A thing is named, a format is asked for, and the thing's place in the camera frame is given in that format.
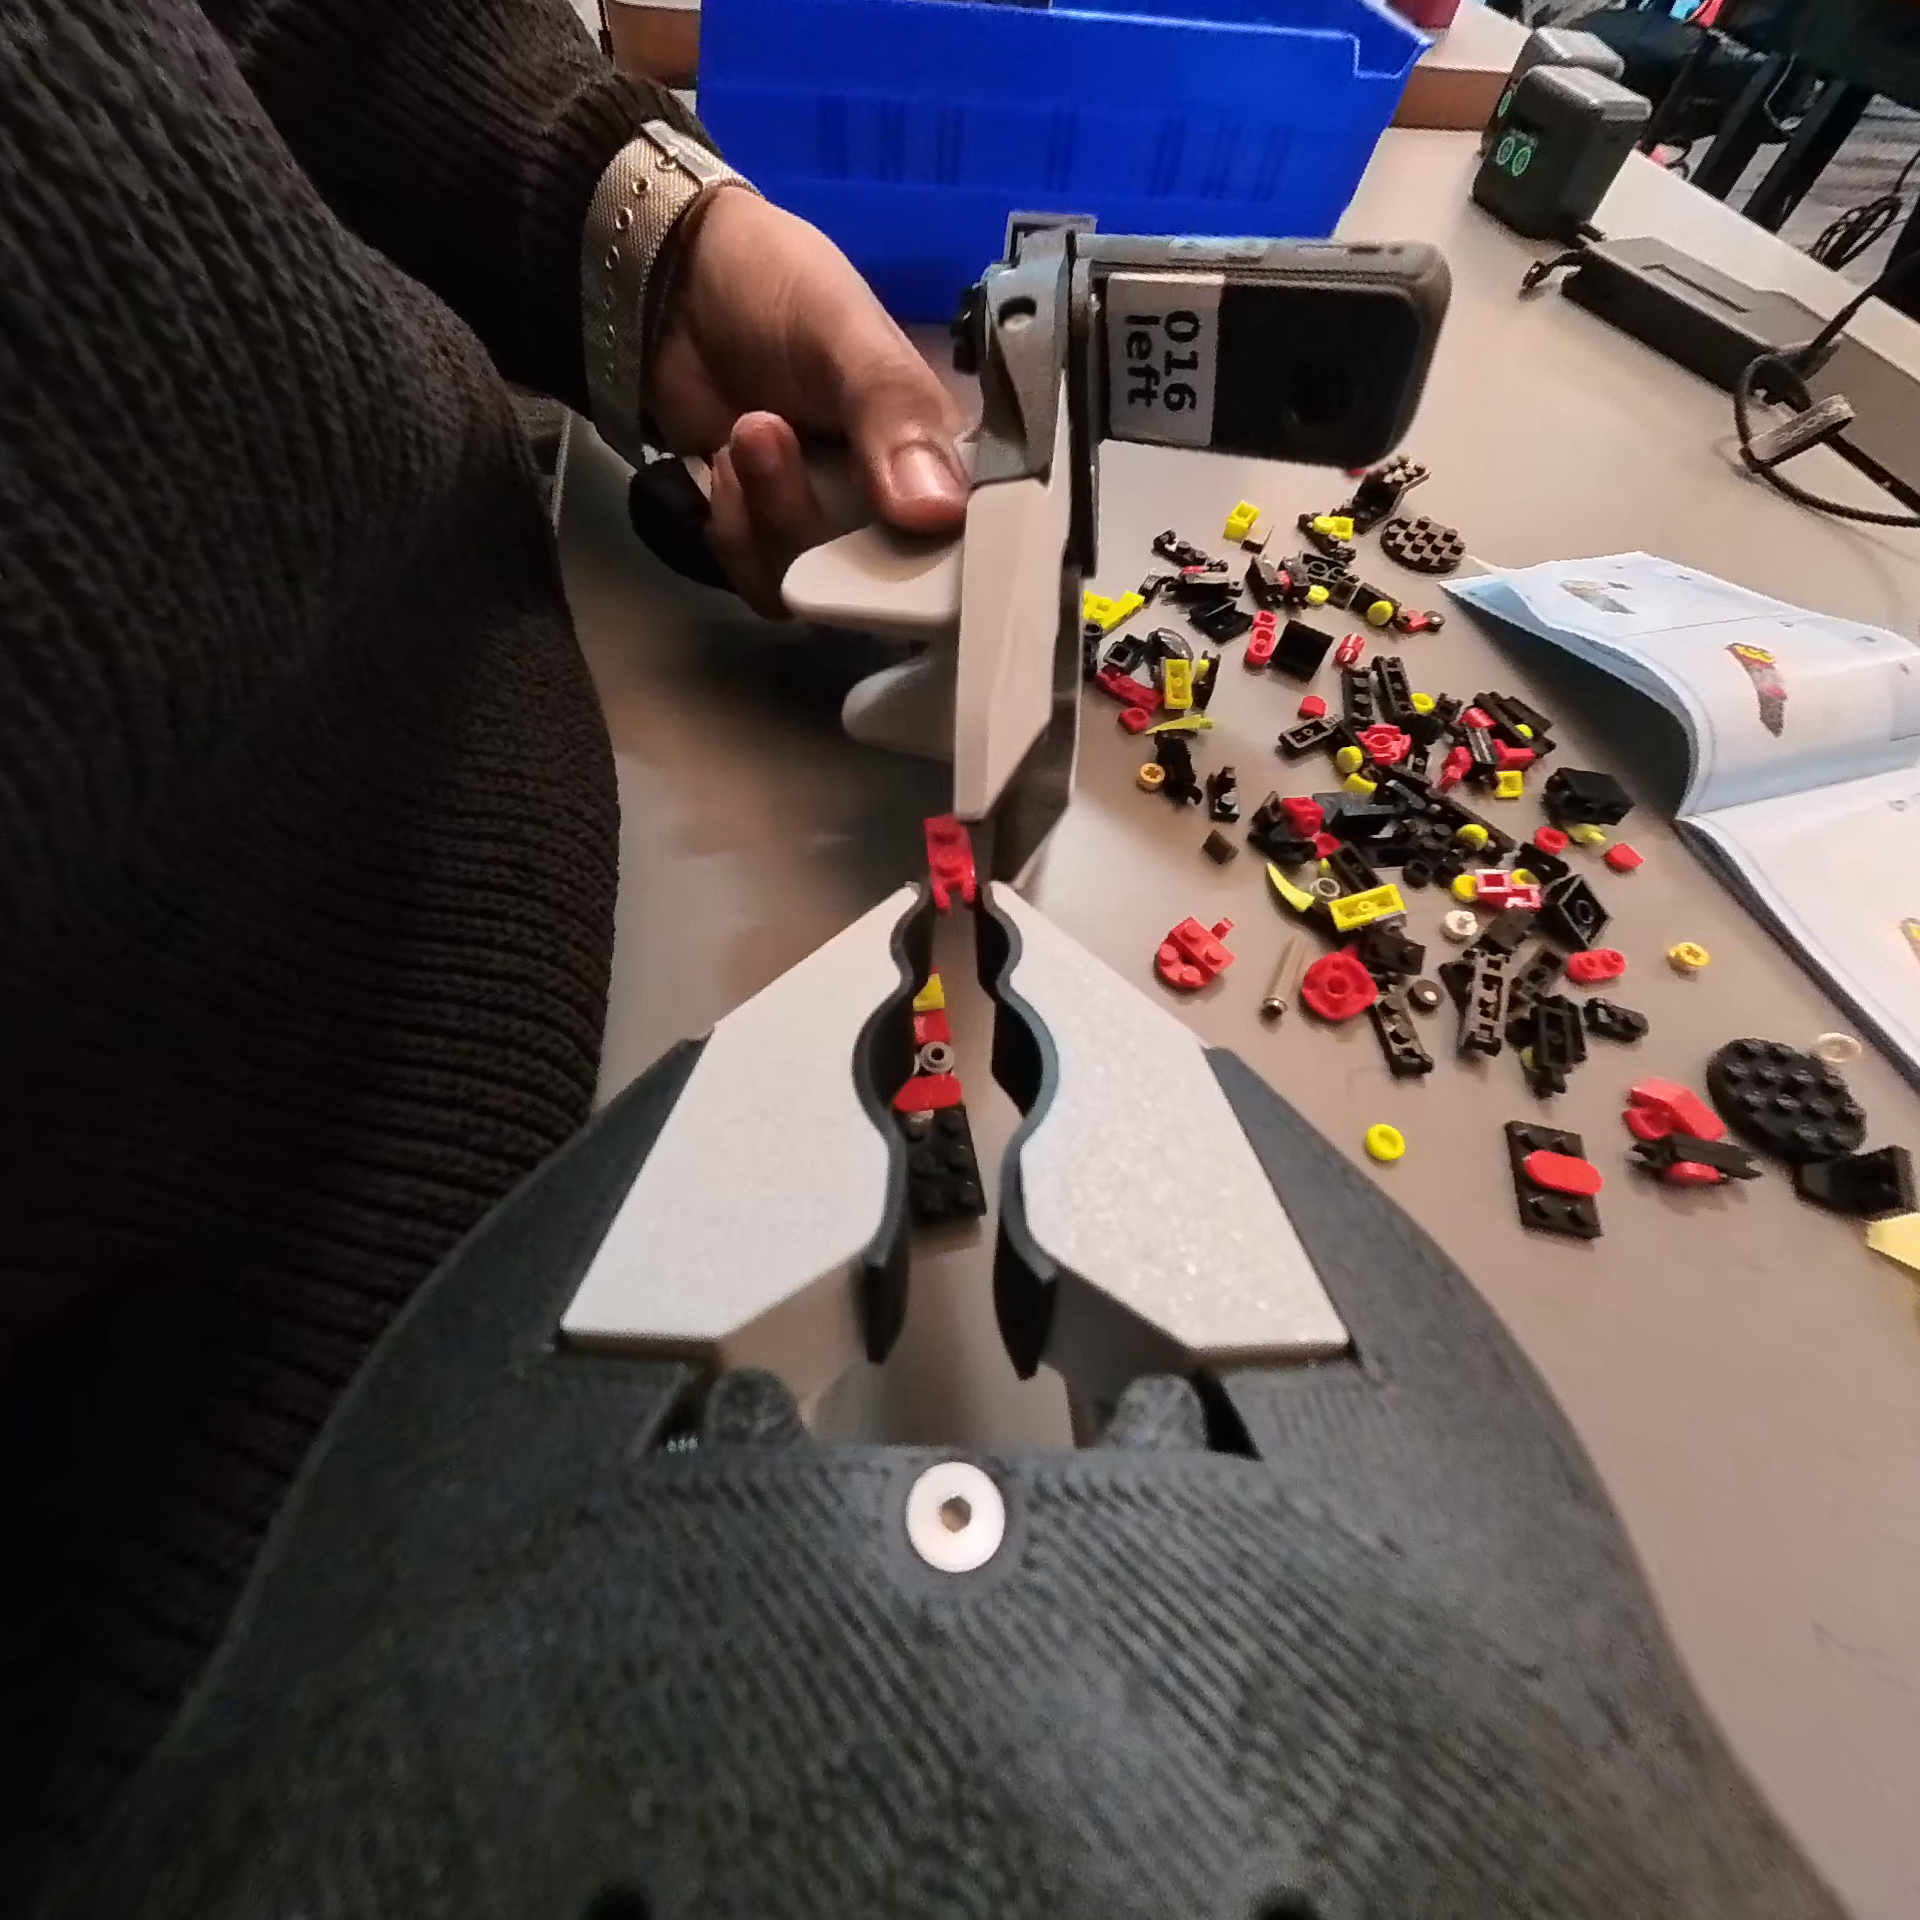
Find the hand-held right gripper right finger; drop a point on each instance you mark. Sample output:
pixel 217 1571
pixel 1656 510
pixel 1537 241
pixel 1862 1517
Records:
pixel 1153 1186

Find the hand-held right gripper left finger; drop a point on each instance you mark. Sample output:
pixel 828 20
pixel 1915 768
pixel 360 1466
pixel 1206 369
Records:
pixel 735 1186

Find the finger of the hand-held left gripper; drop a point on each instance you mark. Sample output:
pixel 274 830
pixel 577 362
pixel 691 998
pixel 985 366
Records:
pixel 1056 795
pixel 1013 631

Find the red yellow black lego assembly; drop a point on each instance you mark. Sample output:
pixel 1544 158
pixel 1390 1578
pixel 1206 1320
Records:
pixel 945 1170

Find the pile of lego pieces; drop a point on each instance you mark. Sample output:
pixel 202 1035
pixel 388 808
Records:
pixel 1395 778

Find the person's left forearm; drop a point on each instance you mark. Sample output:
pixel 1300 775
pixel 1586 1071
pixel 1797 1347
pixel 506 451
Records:
pixel 300 225

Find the red rounded lego plate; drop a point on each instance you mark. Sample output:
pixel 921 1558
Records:
pixel 1190 955

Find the brown lego bar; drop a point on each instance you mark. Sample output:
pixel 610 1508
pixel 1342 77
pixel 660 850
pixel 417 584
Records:
pixel 1280 981

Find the red round lego dish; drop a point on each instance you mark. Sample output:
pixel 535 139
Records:
pixel 1338 990

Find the lego instruction booklet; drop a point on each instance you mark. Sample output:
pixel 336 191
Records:
pixel 1737 676

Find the large black round lego plate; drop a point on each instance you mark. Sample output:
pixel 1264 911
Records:
pixel 1785 1104

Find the black lego slope piece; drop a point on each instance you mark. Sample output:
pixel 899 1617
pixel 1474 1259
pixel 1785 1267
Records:
pixel 1860 1186

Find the person's left hand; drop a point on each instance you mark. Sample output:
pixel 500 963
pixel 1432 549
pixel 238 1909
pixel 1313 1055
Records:
pixel 811 361

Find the blue plastic bin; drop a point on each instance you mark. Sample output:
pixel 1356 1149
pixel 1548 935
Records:
pixel 1052 136

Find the dark green device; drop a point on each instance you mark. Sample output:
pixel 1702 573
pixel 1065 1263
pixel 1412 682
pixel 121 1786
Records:
pixel 1560 151

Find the black plate with red tile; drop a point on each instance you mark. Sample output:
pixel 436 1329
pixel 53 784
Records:
pixel 1554 1186

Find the black power adapter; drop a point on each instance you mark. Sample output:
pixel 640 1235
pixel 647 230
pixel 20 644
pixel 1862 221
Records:
pixel 1694 309

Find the black charger with green label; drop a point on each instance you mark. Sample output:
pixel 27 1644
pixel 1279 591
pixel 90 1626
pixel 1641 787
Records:
pixel 1567 52

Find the person's black knitted sweater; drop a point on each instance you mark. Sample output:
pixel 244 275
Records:
pixel 225 1128

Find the red and black clip piece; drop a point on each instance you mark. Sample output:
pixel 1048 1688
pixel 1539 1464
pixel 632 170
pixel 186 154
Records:
pixel 1674 1120

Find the pale yellow tape piece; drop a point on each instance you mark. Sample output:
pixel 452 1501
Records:
pixel 1897 1244

